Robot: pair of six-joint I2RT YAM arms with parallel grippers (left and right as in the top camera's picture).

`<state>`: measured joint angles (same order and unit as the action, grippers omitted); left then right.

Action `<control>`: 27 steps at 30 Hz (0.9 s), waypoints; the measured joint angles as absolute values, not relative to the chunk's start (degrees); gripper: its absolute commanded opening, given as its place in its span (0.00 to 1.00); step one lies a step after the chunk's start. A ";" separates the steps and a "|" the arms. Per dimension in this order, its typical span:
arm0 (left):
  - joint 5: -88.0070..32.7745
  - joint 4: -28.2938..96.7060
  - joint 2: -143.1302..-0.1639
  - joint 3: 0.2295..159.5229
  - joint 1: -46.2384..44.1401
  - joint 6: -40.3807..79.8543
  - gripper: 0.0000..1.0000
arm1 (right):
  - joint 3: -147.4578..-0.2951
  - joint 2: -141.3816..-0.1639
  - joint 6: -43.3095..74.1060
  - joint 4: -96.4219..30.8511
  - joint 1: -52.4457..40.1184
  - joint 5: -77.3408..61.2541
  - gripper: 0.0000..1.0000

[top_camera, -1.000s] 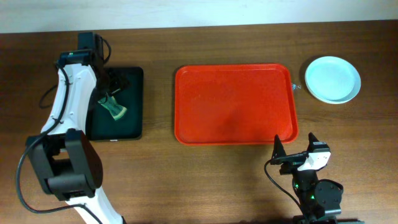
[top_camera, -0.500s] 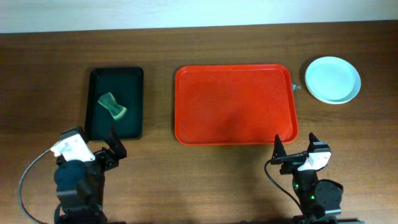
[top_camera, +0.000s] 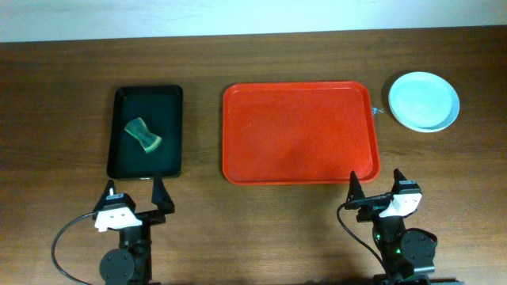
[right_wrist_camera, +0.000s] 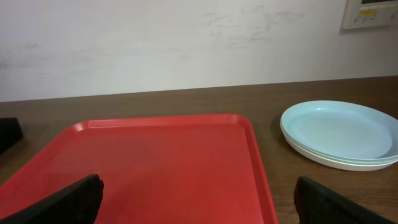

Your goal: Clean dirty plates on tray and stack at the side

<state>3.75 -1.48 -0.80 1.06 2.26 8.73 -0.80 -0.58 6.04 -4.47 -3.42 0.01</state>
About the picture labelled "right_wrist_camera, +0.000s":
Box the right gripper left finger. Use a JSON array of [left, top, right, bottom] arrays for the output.
[[1, 174, 104, 224]]

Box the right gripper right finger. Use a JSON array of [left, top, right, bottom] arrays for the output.
[[294, 176, 394, 224]]

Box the pale green plate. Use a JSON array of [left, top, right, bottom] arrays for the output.
[[280, 123, 397, 164]]

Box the white wall control panel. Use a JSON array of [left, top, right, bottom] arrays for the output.
[[341, 0, 397, 29]]

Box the pale blue plate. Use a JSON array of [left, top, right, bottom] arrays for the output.
[[280, 100, 397, 161]]

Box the white plate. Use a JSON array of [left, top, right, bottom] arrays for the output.
[[282, 130, 397, 172]]

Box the black rectangular tray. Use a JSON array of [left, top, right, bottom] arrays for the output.
[[0, 118, 23, 153]]

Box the red plastic tray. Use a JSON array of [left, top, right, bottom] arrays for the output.
[[1, 114, 277, 223]]

